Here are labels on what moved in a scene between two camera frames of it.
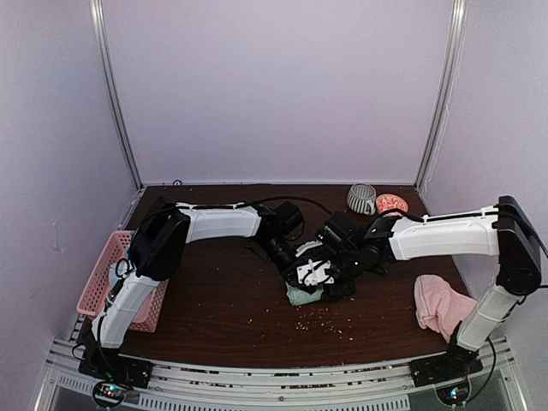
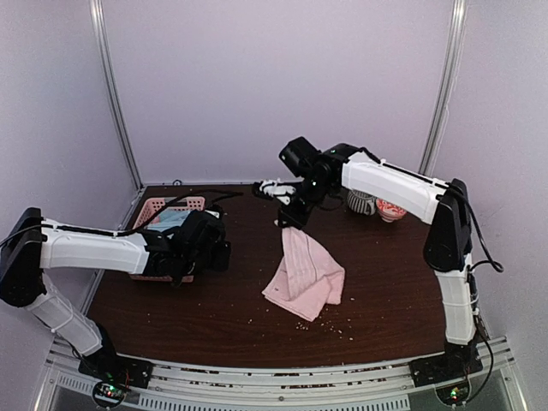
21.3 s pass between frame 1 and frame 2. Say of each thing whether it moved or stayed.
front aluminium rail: stayed
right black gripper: moved
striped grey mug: stayed
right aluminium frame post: stayed
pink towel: moved
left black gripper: moved
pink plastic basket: moved
